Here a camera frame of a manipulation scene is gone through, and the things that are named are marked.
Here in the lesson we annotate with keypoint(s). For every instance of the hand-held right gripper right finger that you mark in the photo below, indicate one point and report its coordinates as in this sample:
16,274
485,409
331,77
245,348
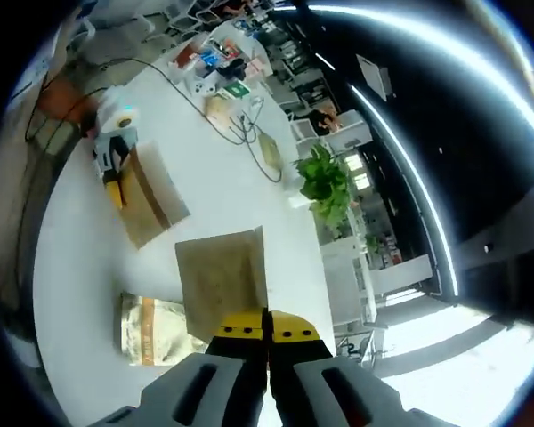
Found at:
360,391

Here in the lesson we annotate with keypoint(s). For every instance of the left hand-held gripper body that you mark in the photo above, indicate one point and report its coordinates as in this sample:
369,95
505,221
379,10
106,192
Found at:
115,118

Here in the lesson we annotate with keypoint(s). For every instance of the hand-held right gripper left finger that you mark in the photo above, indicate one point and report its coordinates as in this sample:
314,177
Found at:
182,387

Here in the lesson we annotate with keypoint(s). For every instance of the gold mask box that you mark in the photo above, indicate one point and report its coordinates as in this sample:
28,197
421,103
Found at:
153,200

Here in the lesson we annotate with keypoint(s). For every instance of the gold mask packet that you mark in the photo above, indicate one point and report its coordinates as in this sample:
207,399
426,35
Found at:
222,276

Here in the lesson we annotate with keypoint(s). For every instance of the green white box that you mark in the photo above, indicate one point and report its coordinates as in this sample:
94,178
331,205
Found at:
233,90

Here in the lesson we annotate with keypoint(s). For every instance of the white game controller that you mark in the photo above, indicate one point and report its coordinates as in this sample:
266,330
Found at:
203,86

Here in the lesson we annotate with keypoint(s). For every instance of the white table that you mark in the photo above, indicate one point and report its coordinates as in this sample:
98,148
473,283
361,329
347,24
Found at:
93,267

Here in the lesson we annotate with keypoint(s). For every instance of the clear plastic bag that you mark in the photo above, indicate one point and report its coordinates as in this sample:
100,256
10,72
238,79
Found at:
218,107

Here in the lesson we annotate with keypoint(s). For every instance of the person's beige shirt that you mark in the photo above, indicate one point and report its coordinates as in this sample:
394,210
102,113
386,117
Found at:
13,244

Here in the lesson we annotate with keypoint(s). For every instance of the small green plant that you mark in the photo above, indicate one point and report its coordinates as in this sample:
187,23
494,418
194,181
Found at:
374,244

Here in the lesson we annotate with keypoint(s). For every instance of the potted green plant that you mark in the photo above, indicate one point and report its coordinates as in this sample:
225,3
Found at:
327,182

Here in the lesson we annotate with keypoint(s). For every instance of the short ceiling light strip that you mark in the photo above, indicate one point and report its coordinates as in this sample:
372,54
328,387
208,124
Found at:
325,61

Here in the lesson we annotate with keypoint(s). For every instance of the long ceiling light strip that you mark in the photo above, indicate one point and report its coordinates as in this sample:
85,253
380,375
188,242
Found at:
423,178
471,49

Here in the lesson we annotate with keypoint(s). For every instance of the ceiling air vent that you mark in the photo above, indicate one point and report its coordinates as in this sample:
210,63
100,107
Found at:
374,75

